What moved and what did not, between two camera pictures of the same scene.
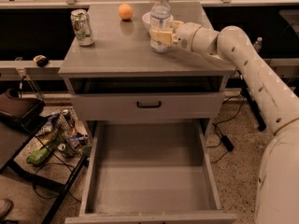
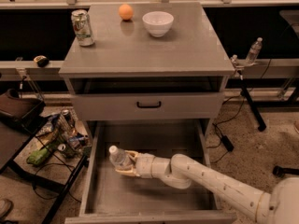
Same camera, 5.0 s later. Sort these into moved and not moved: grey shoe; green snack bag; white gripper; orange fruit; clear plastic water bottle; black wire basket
Moved: white gripper; clear plastic water bottle
Not moved: black wire basket; grey shoe; orange fruit; green snack bag
